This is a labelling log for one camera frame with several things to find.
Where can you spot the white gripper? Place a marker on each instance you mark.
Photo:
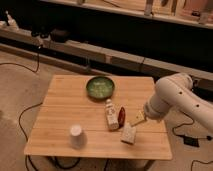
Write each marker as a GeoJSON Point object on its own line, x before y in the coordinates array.
{"type": "Point", "coordinates": [138, 118]}

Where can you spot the white bottle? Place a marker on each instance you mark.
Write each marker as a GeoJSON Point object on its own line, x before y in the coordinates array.
{"type": "Point", "coordinates": [111, 116]}

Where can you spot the beige sponge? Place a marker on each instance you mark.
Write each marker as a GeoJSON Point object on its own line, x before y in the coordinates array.
{"type": "Point", "coordinates": [128, 134]}

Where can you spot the wooden table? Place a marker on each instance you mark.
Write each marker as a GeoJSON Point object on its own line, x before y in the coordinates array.
{"type": "Point", "coordinates": [66, 103]}

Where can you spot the black device on ledge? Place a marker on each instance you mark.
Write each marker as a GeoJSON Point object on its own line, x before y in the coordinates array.
{"type": "Point", "coordinates": [59, 35]}

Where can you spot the white paper cup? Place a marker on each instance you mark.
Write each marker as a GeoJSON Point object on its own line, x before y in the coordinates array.
{"type": "Point", "coordinates": [78, 137]}

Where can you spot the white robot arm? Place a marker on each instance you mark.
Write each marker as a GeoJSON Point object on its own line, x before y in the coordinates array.
{"type": "Point", "coordinates": [176, 91]}

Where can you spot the green bowl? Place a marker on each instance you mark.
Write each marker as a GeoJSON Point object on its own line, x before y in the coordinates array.
{"type": "Point", "coordinates": [100, 87]}

